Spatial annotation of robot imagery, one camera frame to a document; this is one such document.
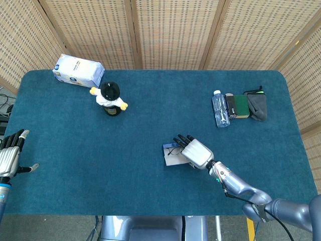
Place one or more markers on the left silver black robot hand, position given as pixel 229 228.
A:
pixel 8 159

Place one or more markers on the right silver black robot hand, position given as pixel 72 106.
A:
pixel 198 153

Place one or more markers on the black wire eyeglasses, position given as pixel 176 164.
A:
pixel 173 151

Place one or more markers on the blue glasses case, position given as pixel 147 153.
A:
pixel 174 160

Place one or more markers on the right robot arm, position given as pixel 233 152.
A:
pixel 238 187

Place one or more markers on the clear plastic water bottle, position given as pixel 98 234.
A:
pixel 220 110

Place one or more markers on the small black box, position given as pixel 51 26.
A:
pixel 231 105

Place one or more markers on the green hardcover book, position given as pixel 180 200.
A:
pixel 242 106

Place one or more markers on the grey folded cloth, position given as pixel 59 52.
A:
pixel 258 108

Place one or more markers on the blue-grey robot torso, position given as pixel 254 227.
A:
pixel 150 229

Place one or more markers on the blue felt table mat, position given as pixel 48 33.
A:
pixel 100 163

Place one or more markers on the black mesh pen holder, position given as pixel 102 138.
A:
pixel 112 112

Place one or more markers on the black plush doll white shirt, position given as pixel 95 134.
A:
pixel 109 94

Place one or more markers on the white tissue pack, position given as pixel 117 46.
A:
pixel 77 70

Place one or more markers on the woven bamboo folding screen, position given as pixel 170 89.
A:
pixel 170 32

